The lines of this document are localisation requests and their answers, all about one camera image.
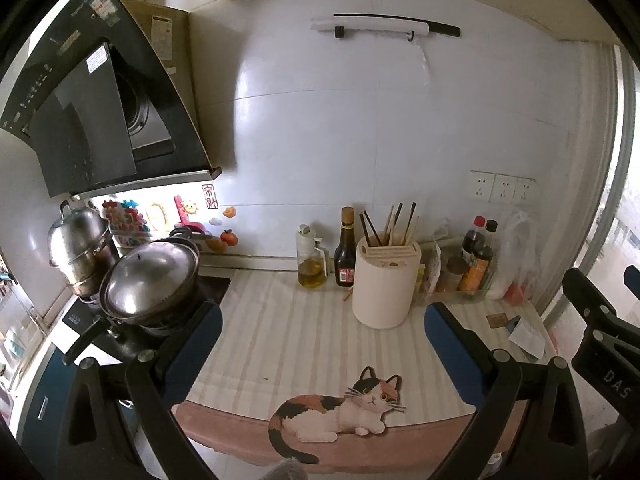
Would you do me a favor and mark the white wall hook rail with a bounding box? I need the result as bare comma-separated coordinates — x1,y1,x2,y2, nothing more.
310,12,461,41

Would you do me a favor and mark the cat printed table mat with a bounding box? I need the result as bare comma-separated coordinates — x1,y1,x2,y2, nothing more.
172,267,558,476

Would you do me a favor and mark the glass oil bottle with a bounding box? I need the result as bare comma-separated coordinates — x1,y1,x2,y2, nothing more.
296,224,328,291

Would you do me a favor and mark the white wall outlet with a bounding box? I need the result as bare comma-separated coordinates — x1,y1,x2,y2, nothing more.
469,170,497,202
491,174,518,203
512,176,537,205

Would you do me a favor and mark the clear organiser tray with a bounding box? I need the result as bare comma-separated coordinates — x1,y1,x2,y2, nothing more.
417,240,503,306

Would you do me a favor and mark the black range hood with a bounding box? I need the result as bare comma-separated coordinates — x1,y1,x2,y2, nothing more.
0,0,223,200

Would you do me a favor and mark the black wok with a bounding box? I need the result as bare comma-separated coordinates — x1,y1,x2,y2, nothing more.
62,285,211,366

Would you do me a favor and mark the steel wok lid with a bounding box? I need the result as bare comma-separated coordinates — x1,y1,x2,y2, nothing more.
99,241,201,318

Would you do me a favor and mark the translucent plastic wrapper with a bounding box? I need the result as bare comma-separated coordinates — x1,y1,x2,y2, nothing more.
432,217,451,251

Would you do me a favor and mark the persimmon wall sticker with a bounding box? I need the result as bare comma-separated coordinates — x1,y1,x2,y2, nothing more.
206,228,240,253

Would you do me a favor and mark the grey window frame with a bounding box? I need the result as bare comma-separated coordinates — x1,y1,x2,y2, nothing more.
545,42,640,331

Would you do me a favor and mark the colourful letter wall decoration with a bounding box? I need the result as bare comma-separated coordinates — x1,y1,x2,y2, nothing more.
101,199,153,248

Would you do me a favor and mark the steel steamer pot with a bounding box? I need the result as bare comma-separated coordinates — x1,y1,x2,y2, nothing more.
47,200,121,298

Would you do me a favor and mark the white paper sheet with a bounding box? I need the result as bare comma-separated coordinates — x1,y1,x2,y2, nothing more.
509,321,547,360

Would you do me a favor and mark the soy sauce bottle orange label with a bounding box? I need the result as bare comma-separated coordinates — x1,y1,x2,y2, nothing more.
459,215,493,295

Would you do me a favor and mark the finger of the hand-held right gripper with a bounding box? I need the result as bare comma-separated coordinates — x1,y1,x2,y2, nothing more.
624,264,640,304
562,267,623,335

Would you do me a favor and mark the blue cabinet door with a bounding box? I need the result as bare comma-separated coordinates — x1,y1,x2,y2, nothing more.
17,345,101,480

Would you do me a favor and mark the spice jar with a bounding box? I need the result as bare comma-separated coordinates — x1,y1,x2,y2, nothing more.
445,257,466,292

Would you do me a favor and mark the orange and white seasoning packet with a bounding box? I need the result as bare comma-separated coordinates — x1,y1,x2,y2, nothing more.
425,242,443,293

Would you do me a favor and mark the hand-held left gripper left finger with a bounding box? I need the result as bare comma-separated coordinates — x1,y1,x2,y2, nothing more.
57,300,223,480

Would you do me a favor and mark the clear plastic bag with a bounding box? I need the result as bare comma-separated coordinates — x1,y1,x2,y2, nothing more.
487,210,543,303

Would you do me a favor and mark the black stove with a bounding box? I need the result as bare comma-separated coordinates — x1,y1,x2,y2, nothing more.
50,275,233,366

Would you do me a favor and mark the dark bottle with gold cap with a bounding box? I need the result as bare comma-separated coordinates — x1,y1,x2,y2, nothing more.
334,206,357,289

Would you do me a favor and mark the dark bottle with black cap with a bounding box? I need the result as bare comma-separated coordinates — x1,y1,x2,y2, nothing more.
480,219,502,281

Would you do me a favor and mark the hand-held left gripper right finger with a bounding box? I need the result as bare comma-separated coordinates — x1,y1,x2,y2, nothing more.
424,302,591,480

